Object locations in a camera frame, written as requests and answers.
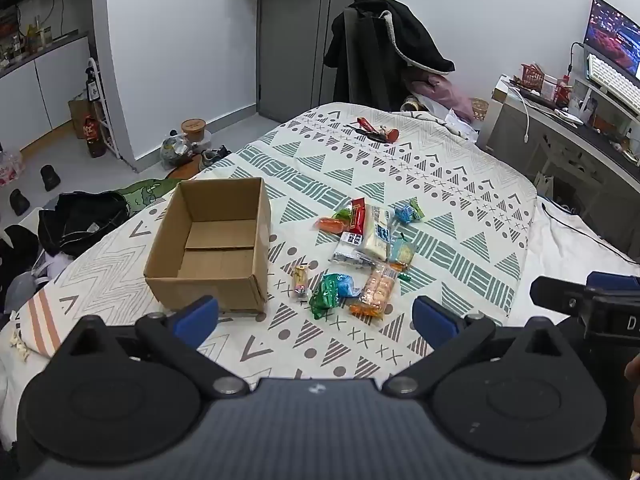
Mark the orange biscuit packet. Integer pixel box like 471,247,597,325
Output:
349,265,401,321

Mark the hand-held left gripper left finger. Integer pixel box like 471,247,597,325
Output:
49,296,250,401

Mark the white cable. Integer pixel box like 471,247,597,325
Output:
510,79,532,143

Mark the brown bottle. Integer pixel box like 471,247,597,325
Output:
82,116,107,159

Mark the black bag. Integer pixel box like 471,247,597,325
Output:
37,191,132,259

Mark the cardboard box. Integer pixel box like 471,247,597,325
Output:
144,177,272,315

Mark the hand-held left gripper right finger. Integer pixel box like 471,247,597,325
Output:
382,296,585,401

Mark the green blue snack packet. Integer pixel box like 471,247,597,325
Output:
308,273,362,320

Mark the person's right hand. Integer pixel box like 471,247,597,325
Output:
624,352,640,456

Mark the long red snack packet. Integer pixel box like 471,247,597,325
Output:
348,197,367,235

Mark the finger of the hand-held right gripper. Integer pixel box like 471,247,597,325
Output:
530,271,640,317

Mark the patterned triangle print blanket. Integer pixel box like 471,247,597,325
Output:
20,102,538,381

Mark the grey desk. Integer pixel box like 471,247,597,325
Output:
487,75,640,261

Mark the cream white snack packet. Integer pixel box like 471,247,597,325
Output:
361,206,396,261

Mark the pink clothing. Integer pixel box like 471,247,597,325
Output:
405,67,476,123

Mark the red desk ornament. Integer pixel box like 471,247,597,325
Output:
520,62,548,92

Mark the pink plastic bag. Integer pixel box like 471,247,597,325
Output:
0,145,25,187

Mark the pale blue yellow packet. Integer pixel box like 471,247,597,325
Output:
389,237,417,266

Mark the black slipper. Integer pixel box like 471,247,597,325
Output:
40,164,62,192
9,189,31,217

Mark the green printed cloth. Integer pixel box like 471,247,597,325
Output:
112,177,183,218

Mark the white keyboard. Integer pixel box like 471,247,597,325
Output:
586,53,640,116

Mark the white metal rack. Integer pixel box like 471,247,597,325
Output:
86,57,123,161

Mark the black cable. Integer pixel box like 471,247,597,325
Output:
541,201,640,263

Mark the round container wooden lid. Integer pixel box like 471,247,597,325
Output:
180,119,207,143

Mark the grey door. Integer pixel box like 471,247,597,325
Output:
256,0,386,123

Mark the grey sneaker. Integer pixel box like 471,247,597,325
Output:
197,145,232,172

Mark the white kitchen cabinet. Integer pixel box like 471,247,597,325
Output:
0,35,93,153

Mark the black office chair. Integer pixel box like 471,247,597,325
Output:
345,7,401,111

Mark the pile of clothes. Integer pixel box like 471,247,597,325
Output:
0,225,66,316

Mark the computer monitor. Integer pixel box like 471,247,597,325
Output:
583,0,640,81

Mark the row of counter bottles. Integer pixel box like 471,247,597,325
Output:
0,12,56,68

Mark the key bunch with red tags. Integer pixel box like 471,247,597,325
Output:
345,116,401,142

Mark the brown carton by cabinet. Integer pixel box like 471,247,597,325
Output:
67,97,93,141

